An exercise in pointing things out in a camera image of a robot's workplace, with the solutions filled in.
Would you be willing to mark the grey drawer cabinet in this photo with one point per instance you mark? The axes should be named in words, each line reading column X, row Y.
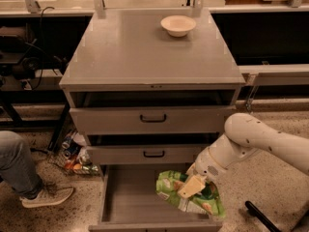
column 129, row 51

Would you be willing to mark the green rice chip bag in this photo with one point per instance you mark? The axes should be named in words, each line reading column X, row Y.
column 205, row 202

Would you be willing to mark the grey bottom drawer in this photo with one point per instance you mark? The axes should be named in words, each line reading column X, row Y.
column 130, row 204

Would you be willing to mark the grey sneaker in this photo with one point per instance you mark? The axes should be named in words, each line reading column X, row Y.
column 50, row 195

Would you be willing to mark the wire basket with cans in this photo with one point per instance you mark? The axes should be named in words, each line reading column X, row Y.
column 72, row 157

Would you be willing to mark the grey drawer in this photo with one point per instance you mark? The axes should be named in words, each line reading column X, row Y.
column 130, row 204
column 99, row 113
column 149, row 148

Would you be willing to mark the person leg in jeans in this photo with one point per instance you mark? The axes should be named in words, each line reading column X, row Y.
column 17, row 167

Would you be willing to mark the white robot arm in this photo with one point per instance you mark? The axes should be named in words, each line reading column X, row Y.
column 243, row 136

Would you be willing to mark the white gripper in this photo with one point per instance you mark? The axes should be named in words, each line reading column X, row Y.
column 205, row 165

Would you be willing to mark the grey middle drawer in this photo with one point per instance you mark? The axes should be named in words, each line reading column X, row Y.
column 149, row 148

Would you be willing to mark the grey top drawer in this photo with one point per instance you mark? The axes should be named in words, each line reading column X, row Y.
column 99, row 113

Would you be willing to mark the dark machine on left shelf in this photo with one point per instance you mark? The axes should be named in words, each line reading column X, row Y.
column 17, row 45

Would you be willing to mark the white ceramic bowl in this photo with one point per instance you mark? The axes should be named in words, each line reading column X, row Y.
column 178, row 25

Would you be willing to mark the black chair base leg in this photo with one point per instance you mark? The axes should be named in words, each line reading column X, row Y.
column 255, row 212

